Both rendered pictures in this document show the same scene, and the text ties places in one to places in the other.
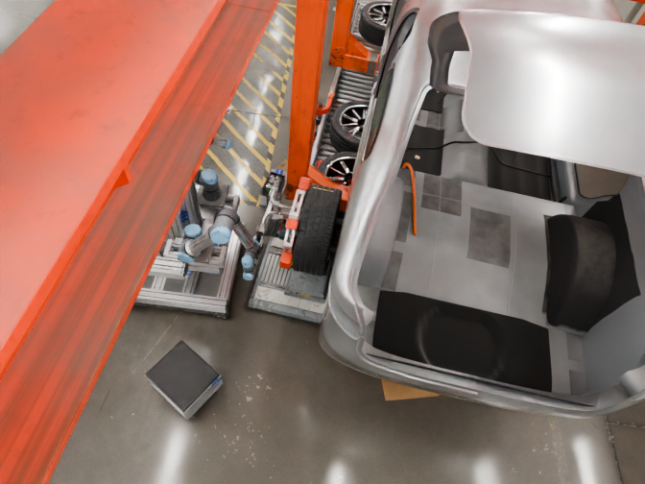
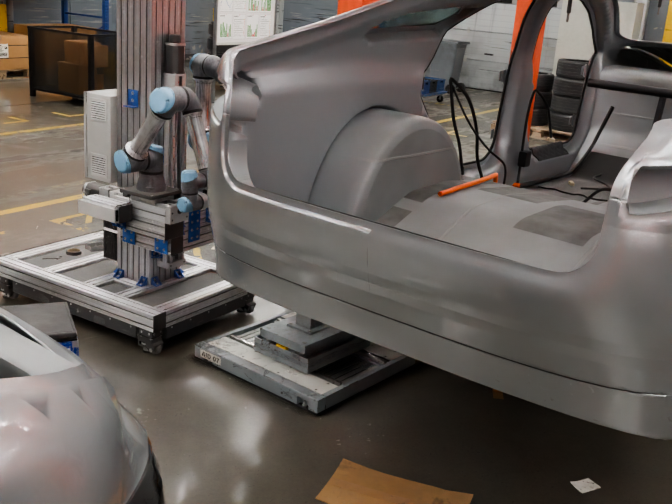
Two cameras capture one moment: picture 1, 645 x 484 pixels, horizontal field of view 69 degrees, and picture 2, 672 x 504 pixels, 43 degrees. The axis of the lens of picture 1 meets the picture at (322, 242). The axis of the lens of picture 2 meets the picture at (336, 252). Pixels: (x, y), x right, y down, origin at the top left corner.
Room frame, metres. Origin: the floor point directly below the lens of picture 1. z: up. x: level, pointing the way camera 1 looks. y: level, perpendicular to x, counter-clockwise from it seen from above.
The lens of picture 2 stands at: (-1.21, -2.34, 1.90)
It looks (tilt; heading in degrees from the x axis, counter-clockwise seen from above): 18 degrees down; 35
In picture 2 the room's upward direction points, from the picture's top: 4 degrees clockwise
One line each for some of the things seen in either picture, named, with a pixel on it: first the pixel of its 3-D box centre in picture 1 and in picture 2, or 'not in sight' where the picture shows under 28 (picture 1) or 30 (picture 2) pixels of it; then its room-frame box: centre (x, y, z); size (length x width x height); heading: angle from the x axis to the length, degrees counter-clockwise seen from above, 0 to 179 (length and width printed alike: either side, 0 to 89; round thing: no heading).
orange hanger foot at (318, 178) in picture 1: (337, 189); not in sight; (2.55, -0.04, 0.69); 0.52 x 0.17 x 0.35; 87
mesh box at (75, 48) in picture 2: not in sight; (82, 65); (6.60, 7.79, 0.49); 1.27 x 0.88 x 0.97; 94
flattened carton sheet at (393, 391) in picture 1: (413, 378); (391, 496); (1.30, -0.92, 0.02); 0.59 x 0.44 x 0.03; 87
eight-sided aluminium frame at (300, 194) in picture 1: (295, 225); not in sight; (2.01, 0.22, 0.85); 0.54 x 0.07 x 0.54; 177
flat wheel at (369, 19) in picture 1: (385, 23); not in sight; (5.63, -0.29, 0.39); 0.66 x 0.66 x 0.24
